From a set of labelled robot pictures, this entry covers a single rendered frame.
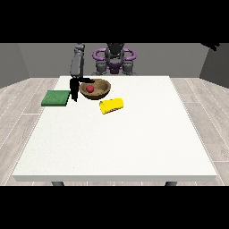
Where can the small red ball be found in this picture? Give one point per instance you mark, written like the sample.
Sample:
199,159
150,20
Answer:
90,88

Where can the green square pad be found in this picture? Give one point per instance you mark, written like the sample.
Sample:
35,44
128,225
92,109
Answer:
56,98

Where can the dark table leg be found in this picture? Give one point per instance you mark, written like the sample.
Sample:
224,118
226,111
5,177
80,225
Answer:
57,183
171,183

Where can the brown wooden bowl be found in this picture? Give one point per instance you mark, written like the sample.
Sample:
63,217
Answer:
100,93

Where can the grey robot trunk purple rings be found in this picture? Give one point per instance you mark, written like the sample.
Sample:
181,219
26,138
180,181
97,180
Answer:
114,63

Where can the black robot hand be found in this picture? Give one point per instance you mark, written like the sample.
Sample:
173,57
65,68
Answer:
212,45
73,86

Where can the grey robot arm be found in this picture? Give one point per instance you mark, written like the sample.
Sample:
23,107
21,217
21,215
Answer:
76,64

